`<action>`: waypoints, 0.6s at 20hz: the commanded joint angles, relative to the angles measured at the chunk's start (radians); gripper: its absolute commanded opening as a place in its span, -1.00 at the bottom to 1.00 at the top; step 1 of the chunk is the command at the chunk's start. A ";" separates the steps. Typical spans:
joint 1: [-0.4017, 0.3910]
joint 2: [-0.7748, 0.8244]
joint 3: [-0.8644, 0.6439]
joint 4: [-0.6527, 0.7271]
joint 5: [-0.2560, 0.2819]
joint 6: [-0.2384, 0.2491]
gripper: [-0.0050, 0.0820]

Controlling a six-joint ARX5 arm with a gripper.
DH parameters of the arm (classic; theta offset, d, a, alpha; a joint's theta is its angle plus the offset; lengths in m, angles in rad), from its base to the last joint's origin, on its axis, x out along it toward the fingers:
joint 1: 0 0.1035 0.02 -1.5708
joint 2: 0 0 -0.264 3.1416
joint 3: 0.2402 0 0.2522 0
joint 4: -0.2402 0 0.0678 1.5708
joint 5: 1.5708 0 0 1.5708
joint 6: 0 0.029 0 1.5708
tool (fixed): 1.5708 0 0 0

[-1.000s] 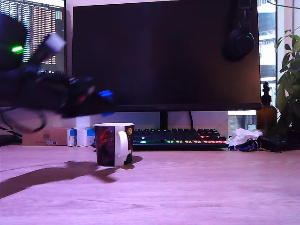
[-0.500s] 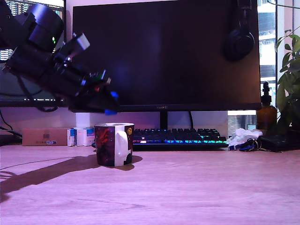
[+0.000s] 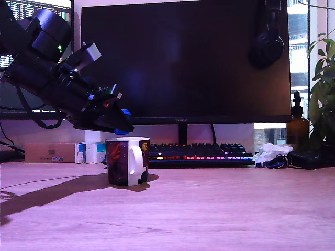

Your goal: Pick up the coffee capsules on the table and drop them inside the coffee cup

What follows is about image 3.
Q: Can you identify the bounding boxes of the blue coffee capsule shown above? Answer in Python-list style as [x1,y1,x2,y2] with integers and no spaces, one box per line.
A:
[114,108,132,135]

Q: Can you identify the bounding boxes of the white rectangular block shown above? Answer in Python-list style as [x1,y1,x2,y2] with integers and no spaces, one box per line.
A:
[84,130,102,144]

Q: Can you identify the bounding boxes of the small white blue box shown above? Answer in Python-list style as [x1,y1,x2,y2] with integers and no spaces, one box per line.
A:
[85,143,97,164]
[75,143,86,164]
[95,142,107,164]

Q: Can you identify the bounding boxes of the brown cardboard box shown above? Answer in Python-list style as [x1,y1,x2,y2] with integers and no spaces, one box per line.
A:
[24,143,76,164]

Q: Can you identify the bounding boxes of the black monitor showing text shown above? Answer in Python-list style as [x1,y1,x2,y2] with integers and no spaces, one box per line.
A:
[0,0,76,121]

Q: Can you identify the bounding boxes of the black backlit keyboard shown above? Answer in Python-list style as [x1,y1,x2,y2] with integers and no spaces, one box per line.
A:
[148,142,256,168]

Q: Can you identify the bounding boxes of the large black computer monitor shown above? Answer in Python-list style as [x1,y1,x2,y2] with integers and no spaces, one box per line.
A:
[79,0,293,146]

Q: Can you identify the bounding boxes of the black flat stand base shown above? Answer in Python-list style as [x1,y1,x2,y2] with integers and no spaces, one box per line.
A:
[0,151,26,164]

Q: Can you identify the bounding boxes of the crumpled white tissue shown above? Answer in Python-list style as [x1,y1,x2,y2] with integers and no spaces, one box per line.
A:
[253,143,294,163]

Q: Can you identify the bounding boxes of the black over-ear headphones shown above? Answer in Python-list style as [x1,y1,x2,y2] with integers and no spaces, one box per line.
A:
[248,0,285,70]

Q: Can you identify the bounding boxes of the amber pump bottle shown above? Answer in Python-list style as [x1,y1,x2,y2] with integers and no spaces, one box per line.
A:
[286,90,310,146]

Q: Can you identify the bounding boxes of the black wallet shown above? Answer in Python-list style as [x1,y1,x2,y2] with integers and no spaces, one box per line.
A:
[287,150,335,170]

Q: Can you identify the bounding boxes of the green leafy plant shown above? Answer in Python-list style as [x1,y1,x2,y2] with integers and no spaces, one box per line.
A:
[298,0,335,150]

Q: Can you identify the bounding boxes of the printed mug with white handle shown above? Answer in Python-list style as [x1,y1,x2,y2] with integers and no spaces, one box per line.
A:
[104,136,151,187]

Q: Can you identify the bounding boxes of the grey camera box with bracket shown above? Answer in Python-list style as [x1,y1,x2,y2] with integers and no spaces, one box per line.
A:
[59,41,102,73]

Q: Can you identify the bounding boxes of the thick black cable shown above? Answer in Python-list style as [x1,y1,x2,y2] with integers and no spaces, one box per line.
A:
[0,141,26,155]

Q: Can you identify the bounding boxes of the thin black cable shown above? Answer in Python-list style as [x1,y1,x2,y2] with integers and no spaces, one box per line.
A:
[0,121,15,146]

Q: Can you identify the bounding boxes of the keys with blue strap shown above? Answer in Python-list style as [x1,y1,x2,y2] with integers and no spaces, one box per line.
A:
[255,154,293,170]

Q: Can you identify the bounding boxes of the black window frame bar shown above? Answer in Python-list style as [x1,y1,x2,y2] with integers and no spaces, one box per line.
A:
[306,0,311,123]

